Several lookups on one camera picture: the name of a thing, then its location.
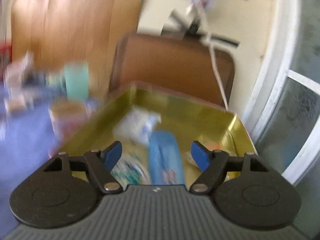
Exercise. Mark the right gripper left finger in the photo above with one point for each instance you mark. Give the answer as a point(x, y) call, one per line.
point(100, 165)

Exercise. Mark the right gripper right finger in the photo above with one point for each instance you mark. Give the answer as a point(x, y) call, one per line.
point(213, 176)

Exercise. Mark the light blue plastic case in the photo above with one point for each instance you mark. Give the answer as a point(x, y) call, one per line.
point(164, 159)

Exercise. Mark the white blue wipes pack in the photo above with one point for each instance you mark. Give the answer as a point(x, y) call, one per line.
point(137, 125)

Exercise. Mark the red white food can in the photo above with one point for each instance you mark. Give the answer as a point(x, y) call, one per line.
point(67, 117)

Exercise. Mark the pink macaron biscuit tin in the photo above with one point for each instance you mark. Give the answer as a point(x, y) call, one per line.
point(187, 118)

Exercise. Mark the blue patterned tablecloth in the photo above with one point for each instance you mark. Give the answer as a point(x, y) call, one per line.
point(27, 140)

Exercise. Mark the white framed glass door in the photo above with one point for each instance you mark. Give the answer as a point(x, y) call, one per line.
point(283, 114)

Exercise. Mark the mint green plastic mug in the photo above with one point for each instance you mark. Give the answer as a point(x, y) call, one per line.
point(72, 81)

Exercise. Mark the brown woven chair back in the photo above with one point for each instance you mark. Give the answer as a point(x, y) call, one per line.
point(183, 66)

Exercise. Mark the wood-pattern vinyl sheet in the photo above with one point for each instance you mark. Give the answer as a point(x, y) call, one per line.
point(64, 31)

